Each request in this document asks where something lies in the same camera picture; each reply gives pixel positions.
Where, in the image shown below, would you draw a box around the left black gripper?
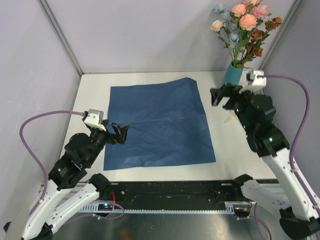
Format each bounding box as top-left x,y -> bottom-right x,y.
85,118 -> 130,166

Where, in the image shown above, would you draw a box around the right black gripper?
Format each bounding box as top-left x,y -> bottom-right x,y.
209,83 -> 257,133

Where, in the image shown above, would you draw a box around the cream printed ribbon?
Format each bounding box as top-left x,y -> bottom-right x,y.
224,110 -> 237,125

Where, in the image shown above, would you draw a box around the blue wrapping paper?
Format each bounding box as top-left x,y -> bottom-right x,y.
103,77 -> 216,171

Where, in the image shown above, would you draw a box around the single cream rosebud stem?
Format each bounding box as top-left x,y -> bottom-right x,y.
210,19 -> 251,69

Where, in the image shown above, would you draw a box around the brown flower stem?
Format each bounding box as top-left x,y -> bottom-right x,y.
236,17 -> 283,68

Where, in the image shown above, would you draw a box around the peach rose stem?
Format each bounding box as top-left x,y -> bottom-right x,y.
229,2 -> 260,66

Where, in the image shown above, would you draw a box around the blue flower stem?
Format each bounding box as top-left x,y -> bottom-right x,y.
210,3 -> 240,62

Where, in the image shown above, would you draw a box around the pink flower stem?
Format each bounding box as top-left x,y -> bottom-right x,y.
241,0 -> 272,19

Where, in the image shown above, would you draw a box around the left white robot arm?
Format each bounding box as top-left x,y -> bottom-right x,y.
3,120 -> 129,240

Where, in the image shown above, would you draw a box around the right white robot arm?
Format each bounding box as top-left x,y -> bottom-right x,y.
210,83 -> 320,240

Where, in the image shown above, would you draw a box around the teal conical vase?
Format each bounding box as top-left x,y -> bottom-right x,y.
220,61 -> 244,87

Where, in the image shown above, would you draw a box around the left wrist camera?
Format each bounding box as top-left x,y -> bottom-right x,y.
83,109 -> 106,131

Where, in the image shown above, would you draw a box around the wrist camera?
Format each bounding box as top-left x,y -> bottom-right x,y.
83,109 -> 106,131
239,70 -> 267,94

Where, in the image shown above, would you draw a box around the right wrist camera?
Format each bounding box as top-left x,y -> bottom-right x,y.
239,70 -> 267,94

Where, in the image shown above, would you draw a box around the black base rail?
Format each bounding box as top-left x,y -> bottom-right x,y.
96,180 -> 252,213

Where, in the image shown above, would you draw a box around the aluminium frame rails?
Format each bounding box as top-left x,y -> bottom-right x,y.
37,0 -> 320,240

